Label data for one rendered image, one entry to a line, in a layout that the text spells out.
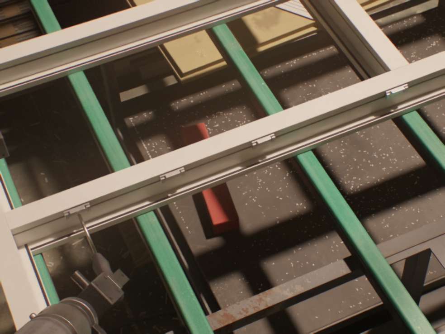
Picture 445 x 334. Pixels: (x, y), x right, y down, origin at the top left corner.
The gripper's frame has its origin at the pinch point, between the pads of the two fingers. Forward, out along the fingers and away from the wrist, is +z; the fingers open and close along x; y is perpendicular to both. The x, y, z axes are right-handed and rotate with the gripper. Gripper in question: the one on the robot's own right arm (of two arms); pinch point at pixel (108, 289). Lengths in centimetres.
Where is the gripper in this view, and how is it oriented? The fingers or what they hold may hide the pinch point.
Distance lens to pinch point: 154.0
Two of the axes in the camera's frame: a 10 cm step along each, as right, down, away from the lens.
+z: 2.5, -2.2, 9.4
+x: -6.6, 6.7, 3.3
